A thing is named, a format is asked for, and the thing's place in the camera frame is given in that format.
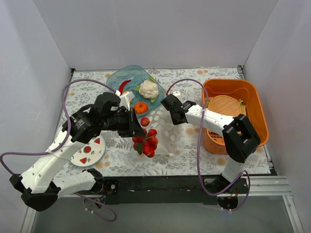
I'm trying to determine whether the green bamboo mat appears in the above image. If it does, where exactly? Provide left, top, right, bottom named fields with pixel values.
left=237, top=99, right=247, bottom=115

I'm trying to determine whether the round woven orange mat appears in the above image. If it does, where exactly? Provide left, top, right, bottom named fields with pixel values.
left=207, top=95, right=242, bottom=117

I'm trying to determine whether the orange plastic tub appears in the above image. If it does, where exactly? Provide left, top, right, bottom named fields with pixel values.
left=203, top=79, right=269, bottom=154

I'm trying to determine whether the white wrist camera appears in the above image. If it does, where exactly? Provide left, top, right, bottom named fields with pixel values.
left=171, top=91, right=181, bottom=98
left=115, top=90, right=135, bottom=110

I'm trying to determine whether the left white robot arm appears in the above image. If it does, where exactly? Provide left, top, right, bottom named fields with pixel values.
left=9, top=92, right=146, bottom=212

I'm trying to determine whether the fake cauliflower with leaves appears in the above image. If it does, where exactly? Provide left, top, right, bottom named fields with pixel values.
left=134, top=76, right=159, bottom=103

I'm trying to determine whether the red fake chili pepper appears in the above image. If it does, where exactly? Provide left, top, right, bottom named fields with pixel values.
left=119, top=79, right=131, bottom=93

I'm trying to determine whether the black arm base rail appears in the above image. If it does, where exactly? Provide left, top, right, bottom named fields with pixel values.
left=81, top=175, right=248, bottom=209

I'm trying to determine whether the floral patterned table mat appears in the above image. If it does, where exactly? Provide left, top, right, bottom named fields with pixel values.
left=47, top=67, right=272, bottom=177

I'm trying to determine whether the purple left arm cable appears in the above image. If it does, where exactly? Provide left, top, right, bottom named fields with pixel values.
left=0, top=79, right=121, bottom=223

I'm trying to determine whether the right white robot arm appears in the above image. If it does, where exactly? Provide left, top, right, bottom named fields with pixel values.
left=161, top=94, right=261, bottom=193

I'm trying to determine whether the white strawberry print plate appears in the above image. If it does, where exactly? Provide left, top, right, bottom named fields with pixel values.
left=70, top=135, right=106, bottom=167

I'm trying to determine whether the small orange fake pumpkin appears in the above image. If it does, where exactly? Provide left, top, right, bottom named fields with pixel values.
left=134, top=101, right=149, bottom=114

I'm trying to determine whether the clear polka dot zip bag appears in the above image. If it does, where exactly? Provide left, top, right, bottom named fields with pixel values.
left=145, top=106, right=181, bottom=157

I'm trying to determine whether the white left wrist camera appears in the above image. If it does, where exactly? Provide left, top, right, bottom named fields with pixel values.
left=115, top=90, right=135, bottom=110

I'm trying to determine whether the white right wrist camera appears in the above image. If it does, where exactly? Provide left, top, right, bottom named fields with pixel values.
left=171, top=91, right=181, bottom=98

